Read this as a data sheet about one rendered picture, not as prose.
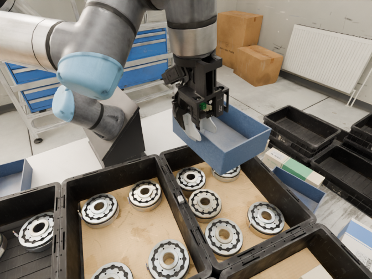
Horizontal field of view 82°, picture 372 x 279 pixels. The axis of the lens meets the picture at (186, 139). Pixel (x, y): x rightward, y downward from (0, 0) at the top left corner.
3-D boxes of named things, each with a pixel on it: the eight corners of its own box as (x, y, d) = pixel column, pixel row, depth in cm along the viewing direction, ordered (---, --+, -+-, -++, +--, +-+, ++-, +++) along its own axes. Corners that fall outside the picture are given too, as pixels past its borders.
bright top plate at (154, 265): (145, 246, 56) (145, 244, 56) (182, 235, 58) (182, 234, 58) (151, 289, 49) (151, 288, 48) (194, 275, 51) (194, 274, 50)
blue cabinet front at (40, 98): (31, 112, 206) (-1, 52, 170) (106, 92, 237) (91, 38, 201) (31, 113, 204) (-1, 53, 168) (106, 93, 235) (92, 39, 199)
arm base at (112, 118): (98, 125, 98) (77, 117, 90) (118, 101, 95) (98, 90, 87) (106, 147, 89) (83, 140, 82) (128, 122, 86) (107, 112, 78)
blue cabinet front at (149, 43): (112, 91, 240) (99, 37, 205) (168, 76, 271) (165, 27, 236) (113, 91, 239) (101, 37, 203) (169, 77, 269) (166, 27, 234)
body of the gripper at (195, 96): (197, 130, 39) (191, 67, 31) (173, 109, 45) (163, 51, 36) (229, 114, 42) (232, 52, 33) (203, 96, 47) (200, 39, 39)
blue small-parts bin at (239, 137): (172, 130, 60) (171, 109, 55) (212, 115, 67) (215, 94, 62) (220, 176, 47) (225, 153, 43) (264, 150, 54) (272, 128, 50)
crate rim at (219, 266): (158, 157, 74) (158, 152, 73) (232, 136, 83) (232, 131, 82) (215, 277, 46) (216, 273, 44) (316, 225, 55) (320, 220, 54)
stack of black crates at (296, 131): (250, 161, 179) (262, 116, 151) (273, 148, 192) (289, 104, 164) (292, 194, 154) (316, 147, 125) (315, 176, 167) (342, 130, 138)
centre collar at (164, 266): (157, 252, 54) (156, 251, 54) (176, 246, 55) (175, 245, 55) (160, 273, 51) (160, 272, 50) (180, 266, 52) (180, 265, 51)
